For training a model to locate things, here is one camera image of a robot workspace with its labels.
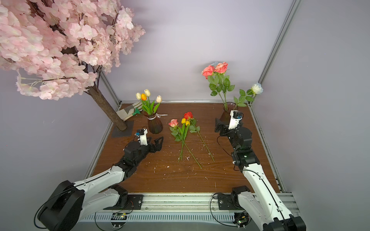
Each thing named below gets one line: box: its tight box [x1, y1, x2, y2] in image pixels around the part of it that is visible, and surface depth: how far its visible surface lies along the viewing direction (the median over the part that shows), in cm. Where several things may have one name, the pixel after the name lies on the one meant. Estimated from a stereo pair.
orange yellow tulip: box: [141, 93, 152, 115], surface depth 86 cm
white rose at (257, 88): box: [233, 82, 264, 111], surface depth 85 cm
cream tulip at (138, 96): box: [135, 92, 151, 115], surface depth 87 cm
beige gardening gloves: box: [116, 101, 143, 122], surface depth 117 cm
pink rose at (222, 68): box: [213, 61, 236, 112], surface depth 83 cm
